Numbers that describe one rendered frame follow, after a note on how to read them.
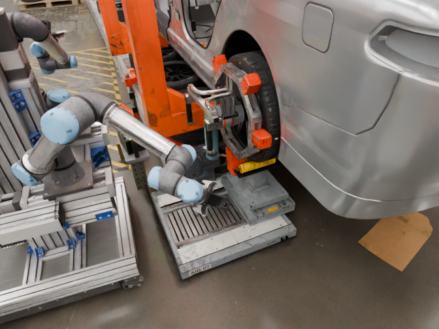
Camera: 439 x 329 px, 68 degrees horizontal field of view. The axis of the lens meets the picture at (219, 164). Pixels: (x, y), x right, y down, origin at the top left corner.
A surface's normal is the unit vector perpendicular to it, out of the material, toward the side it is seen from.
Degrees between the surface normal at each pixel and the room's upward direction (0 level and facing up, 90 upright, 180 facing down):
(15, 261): 0
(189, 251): 0
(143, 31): 90
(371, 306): 0
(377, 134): 90
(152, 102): 90
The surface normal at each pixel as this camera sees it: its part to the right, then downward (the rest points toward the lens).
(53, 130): -0.28, 0.53
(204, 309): -0.04, -0.78
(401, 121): -0.49, 0.55
